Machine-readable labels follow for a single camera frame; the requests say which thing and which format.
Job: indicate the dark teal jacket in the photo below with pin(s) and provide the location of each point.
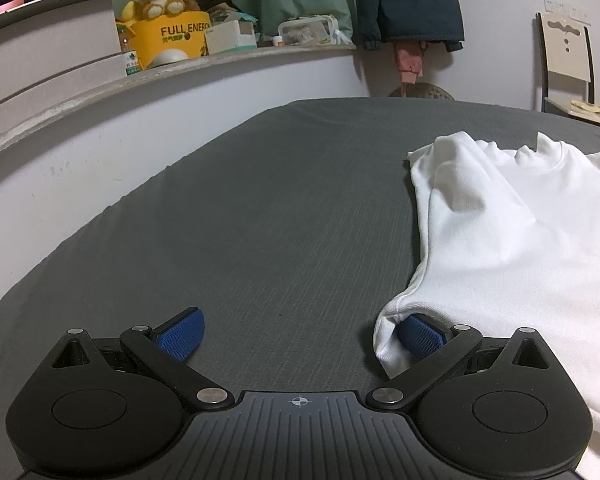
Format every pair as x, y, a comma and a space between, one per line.
410, 0

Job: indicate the white round bowl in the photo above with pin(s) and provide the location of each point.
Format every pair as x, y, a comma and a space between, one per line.
167, 59

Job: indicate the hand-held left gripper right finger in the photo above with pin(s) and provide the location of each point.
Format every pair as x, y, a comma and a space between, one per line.
422, 335

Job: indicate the cream and black chair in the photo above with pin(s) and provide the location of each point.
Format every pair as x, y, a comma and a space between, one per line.
565, 55

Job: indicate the white storage box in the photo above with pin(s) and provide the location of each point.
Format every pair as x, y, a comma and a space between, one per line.
45, 50

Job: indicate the pink cloth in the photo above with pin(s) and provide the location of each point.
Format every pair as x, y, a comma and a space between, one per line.
410, 62

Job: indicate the white shirt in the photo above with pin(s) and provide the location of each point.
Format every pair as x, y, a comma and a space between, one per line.
505, 260

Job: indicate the black cap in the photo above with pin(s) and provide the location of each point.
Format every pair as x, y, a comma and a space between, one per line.
217, 1

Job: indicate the small bottle with green label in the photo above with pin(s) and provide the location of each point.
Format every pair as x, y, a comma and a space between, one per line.
130, 60

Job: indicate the stone window ledge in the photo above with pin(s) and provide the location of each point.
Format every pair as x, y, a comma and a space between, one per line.
130, 87

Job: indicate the yellow cardboard box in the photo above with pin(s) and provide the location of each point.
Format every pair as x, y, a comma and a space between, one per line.
170, 37

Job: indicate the white and teal box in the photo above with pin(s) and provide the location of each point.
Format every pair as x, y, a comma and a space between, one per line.
230, 37

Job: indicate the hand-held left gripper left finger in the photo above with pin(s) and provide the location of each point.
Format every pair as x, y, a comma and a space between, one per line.
180, 335

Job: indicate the white wall socket strip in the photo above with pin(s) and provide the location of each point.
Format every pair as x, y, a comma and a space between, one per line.
567, 9

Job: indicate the yellow item on chair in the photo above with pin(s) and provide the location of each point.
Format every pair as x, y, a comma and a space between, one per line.
587, 107

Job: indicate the clear zip pouch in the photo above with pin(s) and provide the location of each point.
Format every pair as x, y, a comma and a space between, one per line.
310, 30

